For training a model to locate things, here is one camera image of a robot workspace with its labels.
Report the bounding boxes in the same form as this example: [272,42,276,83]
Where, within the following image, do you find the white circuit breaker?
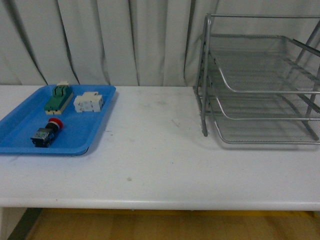
[73,91,104,113]

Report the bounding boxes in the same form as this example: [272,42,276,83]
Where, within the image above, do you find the red emergency stop button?
[30,117,64,148]

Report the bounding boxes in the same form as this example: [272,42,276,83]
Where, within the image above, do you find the silver mesh rack frame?
[193,13,320,136]

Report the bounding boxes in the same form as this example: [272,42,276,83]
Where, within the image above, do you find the white curtain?
[0,0,320,86]

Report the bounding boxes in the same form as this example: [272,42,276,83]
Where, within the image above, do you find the silver mesh pull-out tray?
[206,111,320,145]

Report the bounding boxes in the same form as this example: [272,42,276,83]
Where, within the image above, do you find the blue plastic tray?
[0,85,116,155]

